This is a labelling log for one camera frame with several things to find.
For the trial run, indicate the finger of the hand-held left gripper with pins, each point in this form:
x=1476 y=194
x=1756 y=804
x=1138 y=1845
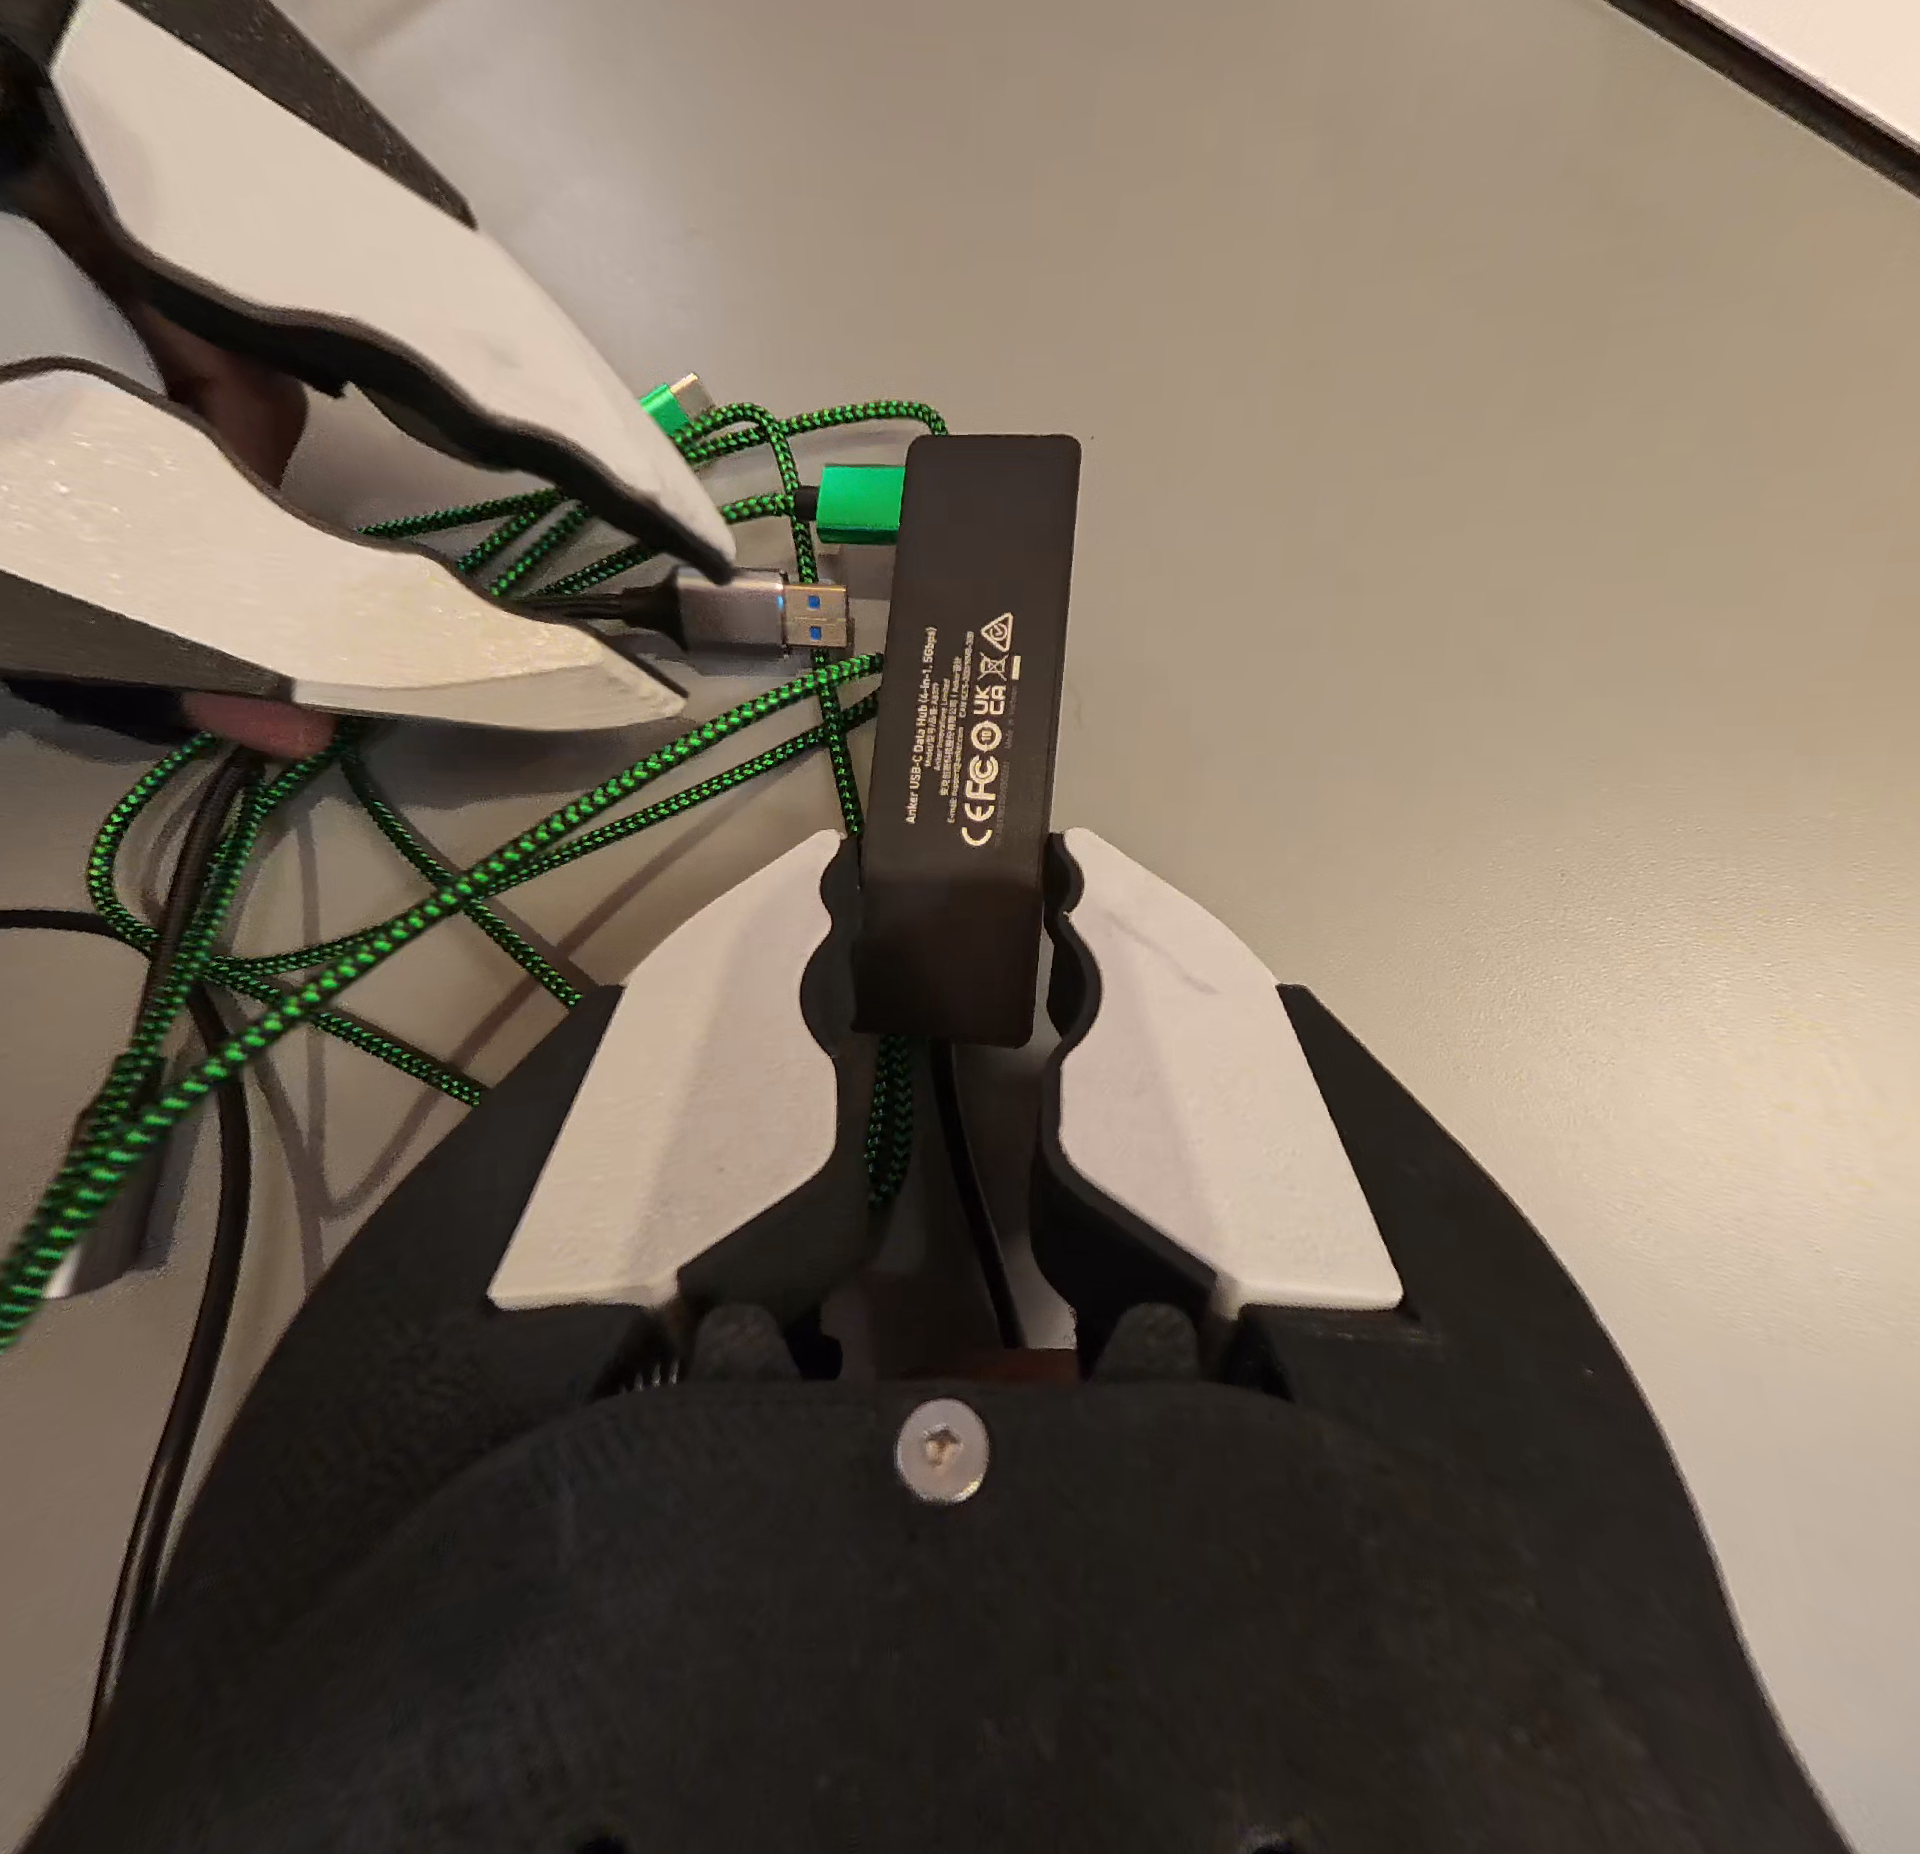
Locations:
x=227 y=566
x=332 y=220

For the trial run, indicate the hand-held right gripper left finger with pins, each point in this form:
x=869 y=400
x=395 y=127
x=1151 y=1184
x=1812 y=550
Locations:
x=707 y=1072

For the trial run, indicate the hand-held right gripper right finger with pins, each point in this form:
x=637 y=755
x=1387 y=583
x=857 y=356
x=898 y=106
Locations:
x=1218 y=1103

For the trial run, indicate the black hub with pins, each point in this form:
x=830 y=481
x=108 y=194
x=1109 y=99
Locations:
x=977 y=683

